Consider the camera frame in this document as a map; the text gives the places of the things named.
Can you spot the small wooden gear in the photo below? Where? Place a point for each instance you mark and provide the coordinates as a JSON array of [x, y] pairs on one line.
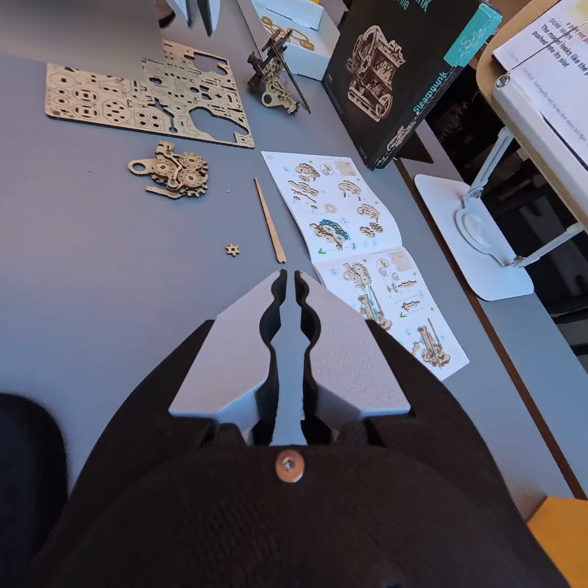
[[232, 250]]

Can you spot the printed paper sheet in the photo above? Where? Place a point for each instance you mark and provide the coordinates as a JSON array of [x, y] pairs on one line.
[[551, 59]]

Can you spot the grey desk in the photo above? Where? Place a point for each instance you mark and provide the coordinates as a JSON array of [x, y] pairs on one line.
[[115, 298], [528, 349]]

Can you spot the dark wooden model part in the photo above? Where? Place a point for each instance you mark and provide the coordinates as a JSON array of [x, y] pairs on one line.
[[271, 82]]

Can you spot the black model kit box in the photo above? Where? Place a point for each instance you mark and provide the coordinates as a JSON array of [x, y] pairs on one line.
[[367, 92]]

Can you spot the white panel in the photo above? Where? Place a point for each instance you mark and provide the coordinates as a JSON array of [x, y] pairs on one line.
[[207, 13]]

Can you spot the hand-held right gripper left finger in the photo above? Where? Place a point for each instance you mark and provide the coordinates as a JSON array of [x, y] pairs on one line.
[[216, 367]]

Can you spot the wooden gear assembly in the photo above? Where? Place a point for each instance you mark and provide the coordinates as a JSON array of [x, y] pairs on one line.
[[177, 170]]

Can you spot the dark rounded object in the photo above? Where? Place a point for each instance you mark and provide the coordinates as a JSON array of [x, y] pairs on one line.
[[23, 482]]

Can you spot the yellow plastic bin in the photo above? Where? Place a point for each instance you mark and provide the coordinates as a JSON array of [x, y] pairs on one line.
[[565, 542]]

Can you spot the thin wooden stick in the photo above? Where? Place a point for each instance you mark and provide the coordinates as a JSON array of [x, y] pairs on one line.
[[271, 225]]

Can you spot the white cardboard box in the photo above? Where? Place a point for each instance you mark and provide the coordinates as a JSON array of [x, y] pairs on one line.
[[317, 57]]

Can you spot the wooden puzzle parts sheet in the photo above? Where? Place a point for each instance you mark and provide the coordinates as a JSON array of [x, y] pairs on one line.
[[92, 99]]

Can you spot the white instruction booklet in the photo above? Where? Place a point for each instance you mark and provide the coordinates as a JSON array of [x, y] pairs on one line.
[[367, 239]]

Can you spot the tan document board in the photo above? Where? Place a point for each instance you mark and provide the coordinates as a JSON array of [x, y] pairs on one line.
[[487, 92]]

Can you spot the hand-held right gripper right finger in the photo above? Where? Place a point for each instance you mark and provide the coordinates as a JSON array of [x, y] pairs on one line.
[[353, 367]]

